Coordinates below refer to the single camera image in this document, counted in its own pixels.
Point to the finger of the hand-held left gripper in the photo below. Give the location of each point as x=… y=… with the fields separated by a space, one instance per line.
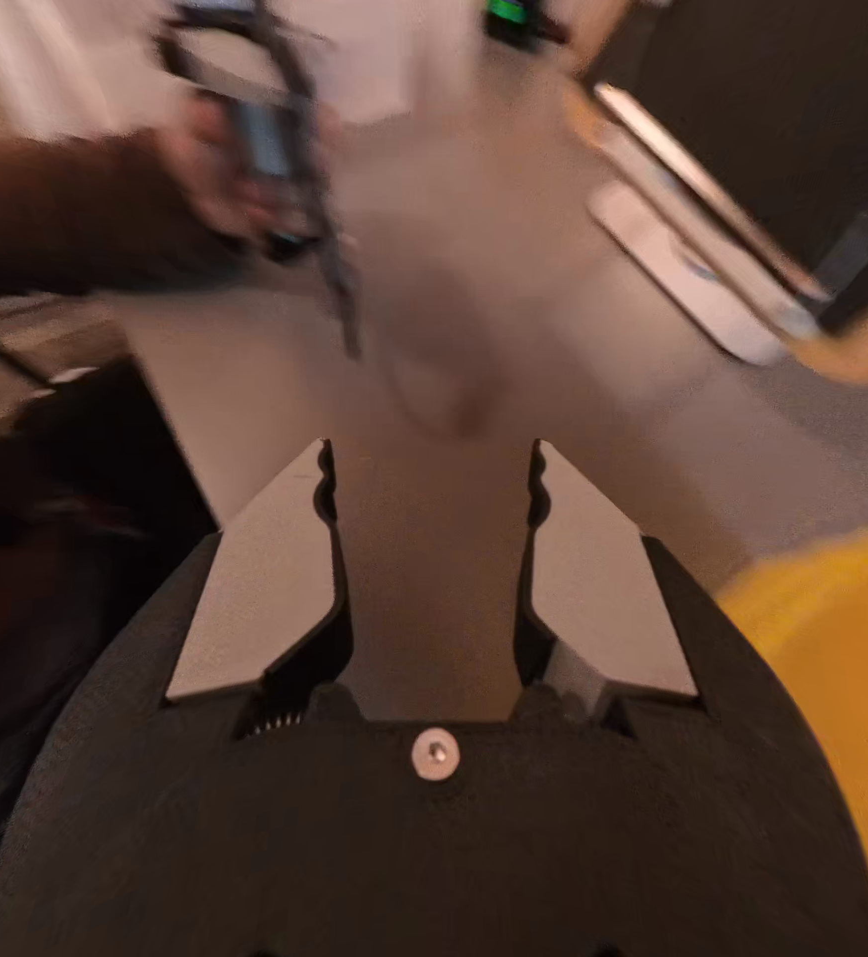
x=344 y=299

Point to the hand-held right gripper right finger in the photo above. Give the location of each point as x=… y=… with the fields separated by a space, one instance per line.
x=598 y=590

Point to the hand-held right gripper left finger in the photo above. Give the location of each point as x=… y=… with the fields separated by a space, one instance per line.
x=269 y=590

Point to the person's left forearm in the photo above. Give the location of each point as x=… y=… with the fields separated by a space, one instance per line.
x=68 y=217

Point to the person's left hand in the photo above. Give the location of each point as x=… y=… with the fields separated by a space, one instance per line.
x=206 y=172

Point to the yellow bin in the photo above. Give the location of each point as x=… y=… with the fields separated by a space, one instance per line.
x=837 y=673

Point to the black charging case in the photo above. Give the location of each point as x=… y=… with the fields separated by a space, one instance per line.
x=509 y=15

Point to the black-faced wooden board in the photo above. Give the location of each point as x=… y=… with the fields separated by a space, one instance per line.
x=778 y=112

